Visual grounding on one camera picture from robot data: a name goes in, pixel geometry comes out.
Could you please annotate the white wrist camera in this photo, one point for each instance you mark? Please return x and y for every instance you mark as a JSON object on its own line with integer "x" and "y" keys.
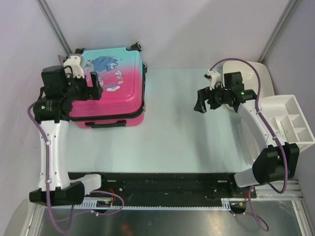
{"x": 213, "y": 77}
{"x": 73, "y": 65}

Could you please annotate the white divided organizer tray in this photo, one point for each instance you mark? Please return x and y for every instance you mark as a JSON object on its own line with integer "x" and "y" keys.
{"x": 284, "y": 114}

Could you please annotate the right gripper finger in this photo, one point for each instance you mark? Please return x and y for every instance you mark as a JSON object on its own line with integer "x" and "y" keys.
{"x": 200, "y": 105}
{"x": 202, "y": 94}

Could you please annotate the right aluminium frame post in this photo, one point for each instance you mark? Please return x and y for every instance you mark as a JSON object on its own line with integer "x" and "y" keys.
{"x": 282, "y": 22}

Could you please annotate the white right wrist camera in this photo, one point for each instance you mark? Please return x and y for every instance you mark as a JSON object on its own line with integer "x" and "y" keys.
{"x": 213, "y": 77}

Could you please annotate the pink and teal children's suitcase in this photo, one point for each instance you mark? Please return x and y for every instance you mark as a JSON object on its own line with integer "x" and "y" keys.
{"x": 121, "y": 74}

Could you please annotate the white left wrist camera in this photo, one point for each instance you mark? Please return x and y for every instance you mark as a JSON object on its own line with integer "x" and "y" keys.
{"x": 73, "y": 65}

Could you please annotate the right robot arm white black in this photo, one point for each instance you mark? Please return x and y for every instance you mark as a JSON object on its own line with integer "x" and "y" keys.
{"x": 277, "y": 159}

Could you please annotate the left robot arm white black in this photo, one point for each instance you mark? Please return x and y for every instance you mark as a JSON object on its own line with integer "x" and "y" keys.
{"x": 51, "y": 115}

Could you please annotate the white slotted cable duct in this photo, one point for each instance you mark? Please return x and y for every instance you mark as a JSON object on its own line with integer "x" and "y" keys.
{"x": 104, "y": 205}

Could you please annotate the cream plastic basin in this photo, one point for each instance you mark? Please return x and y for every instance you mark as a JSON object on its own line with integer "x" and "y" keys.
{"x": 249, "y": 77}

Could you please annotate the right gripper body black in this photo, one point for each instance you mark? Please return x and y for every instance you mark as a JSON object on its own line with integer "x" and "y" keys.
{"x": 218, "y": 98}

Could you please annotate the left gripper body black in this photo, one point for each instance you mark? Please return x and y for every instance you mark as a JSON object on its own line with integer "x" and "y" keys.
{"x": 78, "y": 89}

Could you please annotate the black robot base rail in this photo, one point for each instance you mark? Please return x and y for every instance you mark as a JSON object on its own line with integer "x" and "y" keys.
{"x": 170, "y": 189}

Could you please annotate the aluminium frame post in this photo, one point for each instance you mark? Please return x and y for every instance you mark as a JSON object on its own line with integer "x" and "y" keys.
{"x": 282, "y": 22}
{"x": 48, "y": 14}

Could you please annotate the left aluminium frame post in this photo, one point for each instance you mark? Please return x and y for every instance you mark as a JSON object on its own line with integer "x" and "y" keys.
{"x": 48, "y": 14}

